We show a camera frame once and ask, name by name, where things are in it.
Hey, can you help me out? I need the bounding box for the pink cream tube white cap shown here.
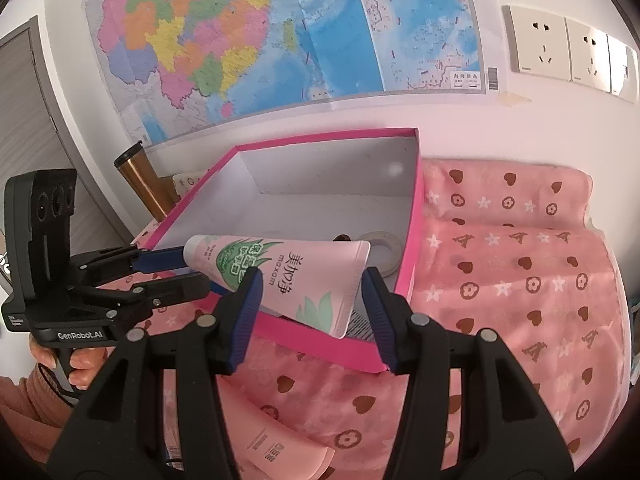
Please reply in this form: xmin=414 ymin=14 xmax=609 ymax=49
xmin=164 ymin=378 xmax=338 ymax=480

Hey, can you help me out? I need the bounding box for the white tape roll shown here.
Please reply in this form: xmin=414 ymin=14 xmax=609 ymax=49
xmin=358 ymin=231 xmax=404 ymax=278

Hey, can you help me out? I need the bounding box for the white small ointment tube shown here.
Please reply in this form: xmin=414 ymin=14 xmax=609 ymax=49
xmin=345 ymin=311 xmax=374 ymax=342

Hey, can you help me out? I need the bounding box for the brown wooden massage claw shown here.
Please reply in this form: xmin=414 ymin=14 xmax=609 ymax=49
xmin=333 ymin=233 xmax=354 ymax=242

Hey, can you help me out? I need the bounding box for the person left hand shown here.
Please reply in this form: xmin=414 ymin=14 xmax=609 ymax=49
xmin=28 ymin=335 xmax=108 ymax=390

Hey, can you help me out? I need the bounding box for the bronze travel mug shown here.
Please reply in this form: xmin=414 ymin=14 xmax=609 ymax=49
xmin=114 ymin=141 xmax=176 ymax=221

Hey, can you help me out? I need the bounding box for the grey cabinet door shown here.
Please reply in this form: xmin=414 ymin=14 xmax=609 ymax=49
xmin=1 ymin=18 xmax=132 ymax=254

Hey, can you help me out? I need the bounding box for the pink cardboard box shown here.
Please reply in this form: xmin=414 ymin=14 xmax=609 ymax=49
xmin=130 ymin=127 xmax=426 ymax=375

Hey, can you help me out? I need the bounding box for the colourful wall map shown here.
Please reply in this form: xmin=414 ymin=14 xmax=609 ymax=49
xmin=85 ymin=0 xmax=506 ymax=146

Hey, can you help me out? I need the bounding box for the white wall socket panel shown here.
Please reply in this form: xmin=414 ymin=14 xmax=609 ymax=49
xmin=503 ymin=4 xmax=639 ymax=104

